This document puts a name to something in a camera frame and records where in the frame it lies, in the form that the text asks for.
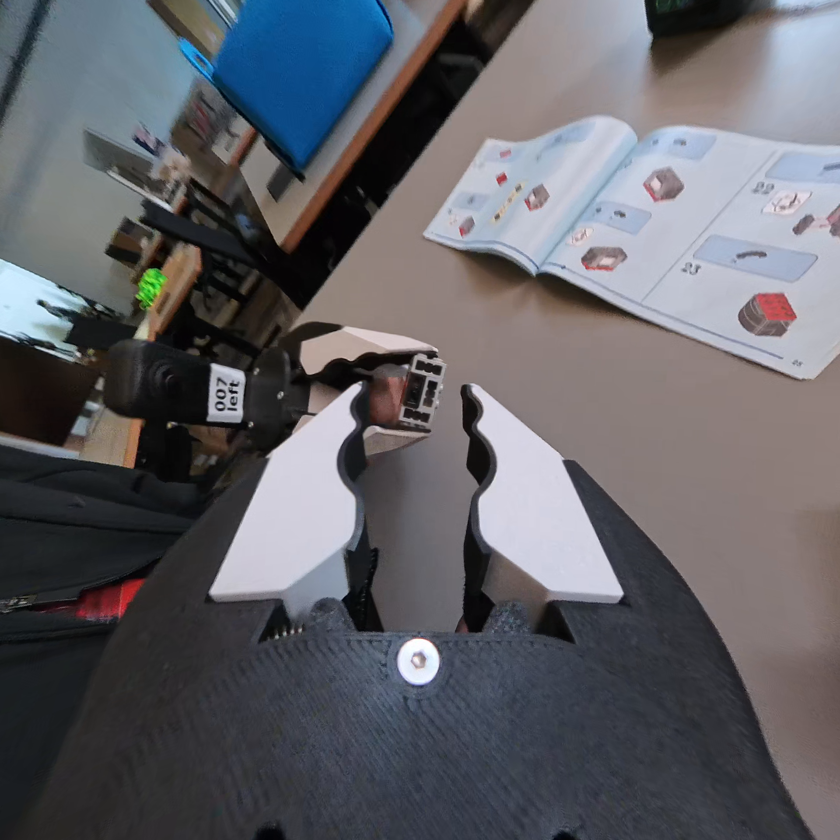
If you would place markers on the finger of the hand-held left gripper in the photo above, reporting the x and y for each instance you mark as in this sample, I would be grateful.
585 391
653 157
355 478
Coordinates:
374 341
400 441

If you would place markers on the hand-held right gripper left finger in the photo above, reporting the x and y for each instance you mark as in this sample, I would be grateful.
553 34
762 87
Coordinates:
289 525

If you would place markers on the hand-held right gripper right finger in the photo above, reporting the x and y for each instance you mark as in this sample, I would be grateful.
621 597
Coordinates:
538 525

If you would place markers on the grey red toy brick assembly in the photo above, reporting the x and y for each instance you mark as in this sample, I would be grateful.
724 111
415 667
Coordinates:
423 394

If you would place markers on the green lit device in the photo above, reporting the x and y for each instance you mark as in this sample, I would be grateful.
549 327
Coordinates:
151 289

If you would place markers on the grey table with wooden edge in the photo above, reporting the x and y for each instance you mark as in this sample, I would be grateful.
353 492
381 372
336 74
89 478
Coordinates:
315 190

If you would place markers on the black mat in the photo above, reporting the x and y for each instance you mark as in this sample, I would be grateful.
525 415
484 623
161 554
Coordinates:
285 182

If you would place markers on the person's dark red patterned garment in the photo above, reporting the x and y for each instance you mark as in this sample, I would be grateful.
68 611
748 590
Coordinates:
105 600

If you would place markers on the dark brown cabinet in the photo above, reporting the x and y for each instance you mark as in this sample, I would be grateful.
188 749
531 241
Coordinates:
46 394

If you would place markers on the toy brick instruction booklet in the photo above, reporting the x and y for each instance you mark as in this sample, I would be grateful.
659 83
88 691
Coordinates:
590 170

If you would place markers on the blue fabric box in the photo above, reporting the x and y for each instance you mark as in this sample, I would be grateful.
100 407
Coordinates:
295 72

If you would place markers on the black power station with display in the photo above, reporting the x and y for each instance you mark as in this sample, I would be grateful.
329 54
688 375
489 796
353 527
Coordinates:
695 16

